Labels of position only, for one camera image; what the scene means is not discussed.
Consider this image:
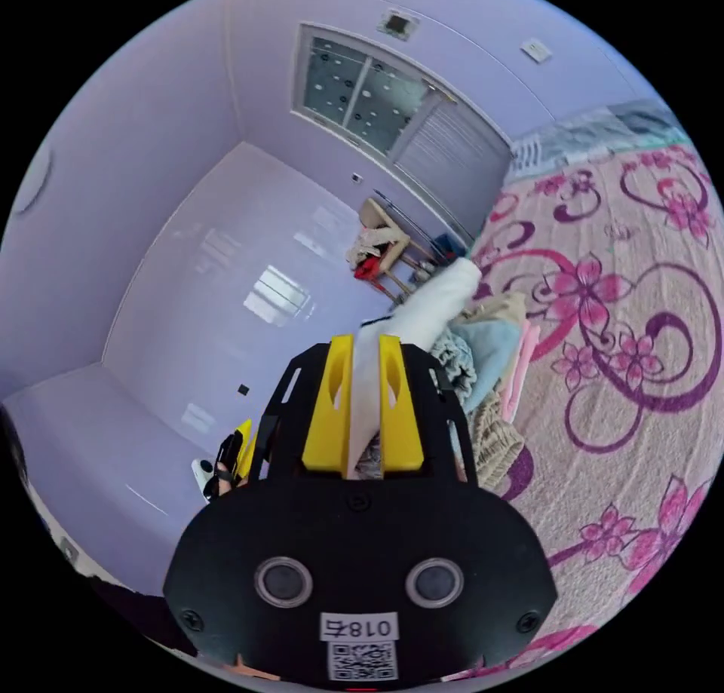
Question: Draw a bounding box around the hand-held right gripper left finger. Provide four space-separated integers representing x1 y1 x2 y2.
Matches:
301 334 355 474

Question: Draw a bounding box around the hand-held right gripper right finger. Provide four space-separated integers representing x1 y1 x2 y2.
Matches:
378 334 425 474

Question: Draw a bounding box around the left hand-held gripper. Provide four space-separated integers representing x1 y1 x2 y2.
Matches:
213 419 256 497

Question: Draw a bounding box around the white long sleeve shirt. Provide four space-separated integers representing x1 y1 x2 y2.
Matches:
345 256 483 481

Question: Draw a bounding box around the person's right hand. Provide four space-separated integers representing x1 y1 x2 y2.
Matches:
217 650 284 684

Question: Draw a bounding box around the pile of clothes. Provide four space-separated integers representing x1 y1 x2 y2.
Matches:
428 290 534 492

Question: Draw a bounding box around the wooden chair with clothes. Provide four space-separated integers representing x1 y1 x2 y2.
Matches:
345 196 449 308

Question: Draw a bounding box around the bed with floral quilt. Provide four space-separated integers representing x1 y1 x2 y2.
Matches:
438 97 720 689

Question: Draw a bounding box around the window with frosted glass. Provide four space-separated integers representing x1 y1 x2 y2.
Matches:
290 22 514 198

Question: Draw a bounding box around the round ceiling lamp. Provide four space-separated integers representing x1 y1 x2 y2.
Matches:
10 149 55 216

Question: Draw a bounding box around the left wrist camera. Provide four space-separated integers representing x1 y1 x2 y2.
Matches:
190 457 220 505

